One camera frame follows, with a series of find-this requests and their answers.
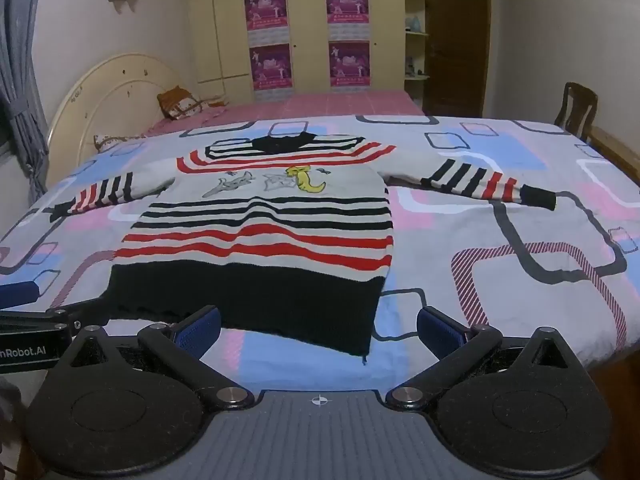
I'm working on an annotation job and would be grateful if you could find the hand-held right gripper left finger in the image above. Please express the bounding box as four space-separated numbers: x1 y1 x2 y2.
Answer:
64 305 255 411

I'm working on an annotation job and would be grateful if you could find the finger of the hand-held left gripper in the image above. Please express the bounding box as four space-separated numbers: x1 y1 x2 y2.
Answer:
0 281 42 308
0 297 110 335

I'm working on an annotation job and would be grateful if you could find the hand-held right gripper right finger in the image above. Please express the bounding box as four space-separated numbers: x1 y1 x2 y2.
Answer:
385 305 577 411

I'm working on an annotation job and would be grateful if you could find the striped knit sweater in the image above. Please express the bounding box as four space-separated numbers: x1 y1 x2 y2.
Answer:
42 131 558 358

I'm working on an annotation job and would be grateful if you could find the patterned bed sheet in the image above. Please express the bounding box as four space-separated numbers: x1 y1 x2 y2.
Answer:
0 115 640 378

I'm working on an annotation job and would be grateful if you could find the cream round headboard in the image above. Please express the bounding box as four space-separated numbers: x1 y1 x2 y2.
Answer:
46 52 183 188

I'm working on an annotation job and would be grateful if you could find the grey curtain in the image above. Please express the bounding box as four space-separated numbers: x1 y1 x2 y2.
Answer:
0 0 51 206

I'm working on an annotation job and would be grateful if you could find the orange patterned pillow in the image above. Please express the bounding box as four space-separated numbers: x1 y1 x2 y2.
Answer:
156 86 230 121

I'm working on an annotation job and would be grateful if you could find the pink checked bed sheet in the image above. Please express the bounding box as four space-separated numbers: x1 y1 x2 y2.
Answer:
137 89 426 137

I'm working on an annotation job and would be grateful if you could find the brown wooden chair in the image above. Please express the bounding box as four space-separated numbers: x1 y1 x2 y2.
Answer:
553 81 599 141

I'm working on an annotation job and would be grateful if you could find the brown wooden door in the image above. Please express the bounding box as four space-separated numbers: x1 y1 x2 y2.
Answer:
422 0 492 118

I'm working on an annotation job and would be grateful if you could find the cream corner shelf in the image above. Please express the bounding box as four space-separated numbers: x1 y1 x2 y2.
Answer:
403 0 431 82

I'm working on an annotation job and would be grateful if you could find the cream wardrobe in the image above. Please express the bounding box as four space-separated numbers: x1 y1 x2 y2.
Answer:
181 0 407 103

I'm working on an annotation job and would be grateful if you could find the wooden bed frame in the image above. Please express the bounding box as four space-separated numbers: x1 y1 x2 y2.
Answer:
582 125 640 186

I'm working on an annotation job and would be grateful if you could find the purple wall poster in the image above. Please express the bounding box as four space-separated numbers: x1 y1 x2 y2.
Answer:
244 0 290 47
328 41 371 92
249 43 293 101
325 0 370 42

